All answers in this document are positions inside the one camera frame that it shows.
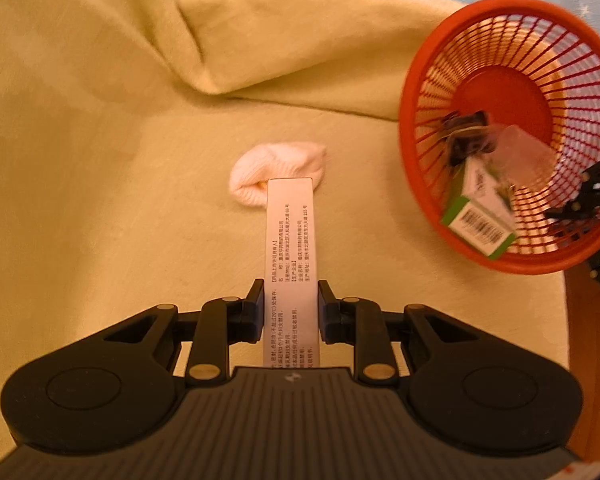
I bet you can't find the translucent plastic cup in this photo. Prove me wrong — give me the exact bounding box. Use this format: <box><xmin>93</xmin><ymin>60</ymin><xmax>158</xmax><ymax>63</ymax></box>
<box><xmin>490</xmin><ymin>124</ymin><xmax>557</xmax><ymax>188</ymax></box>

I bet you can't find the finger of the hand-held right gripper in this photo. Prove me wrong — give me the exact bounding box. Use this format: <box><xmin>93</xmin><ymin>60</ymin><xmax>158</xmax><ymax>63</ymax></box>
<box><xmin>545</xmin><ymin>147</ymin><xmax>600</xmax><ymax>223</ymax></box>

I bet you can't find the dark hair scrunchie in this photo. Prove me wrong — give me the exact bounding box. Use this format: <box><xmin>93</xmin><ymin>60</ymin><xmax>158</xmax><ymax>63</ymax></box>
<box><xmin>440</xmin><ymin>110</ymin><xmax>498</xmax><ymax>166</ymax></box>

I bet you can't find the green and white box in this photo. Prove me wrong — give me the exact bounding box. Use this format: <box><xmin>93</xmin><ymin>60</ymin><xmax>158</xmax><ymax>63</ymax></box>
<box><xmin>440</xmin><ymin>157</ymin><xmax>520</xmax><ymax>261</ymax></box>

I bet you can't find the long white carton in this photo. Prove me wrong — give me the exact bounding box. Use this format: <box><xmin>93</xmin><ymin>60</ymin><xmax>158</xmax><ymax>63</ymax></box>
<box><xmin>262</xmin><ymin>176</ymin><xmax>323</xmax><ymax>368</ymax></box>

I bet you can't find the orange plastic basket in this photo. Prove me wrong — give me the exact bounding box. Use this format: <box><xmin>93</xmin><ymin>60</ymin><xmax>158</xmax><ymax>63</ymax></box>
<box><xmin>397</xmin><ymin>0</ymin><xmax>600</xmax><ymax>276</ymax></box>

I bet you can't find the white knitted sock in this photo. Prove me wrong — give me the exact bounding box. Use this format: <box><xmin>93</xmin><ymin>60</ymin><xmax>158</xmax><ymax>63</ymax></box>
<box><xmin>228</xmin><ymin>143</ymin><xmax>327</xmax><ymax>209</ymax></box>

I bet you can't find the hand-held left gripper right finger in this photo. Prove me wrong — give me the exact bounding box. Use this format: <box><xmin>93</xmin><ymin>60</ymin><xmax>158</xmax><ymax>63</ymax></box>
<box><xmin>317</xmin><ymin>280</ymin><xmax>473</xmax><ymax>386</ymax></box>

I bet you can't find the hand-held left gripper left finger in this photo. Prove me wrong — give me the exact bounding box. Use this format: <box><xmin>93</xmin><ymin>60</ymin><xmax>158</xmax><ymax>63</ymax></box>
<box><xmin>102</xmin><ymin>277</ymin><xmax>266</xmax><ymax>388</ymax></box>

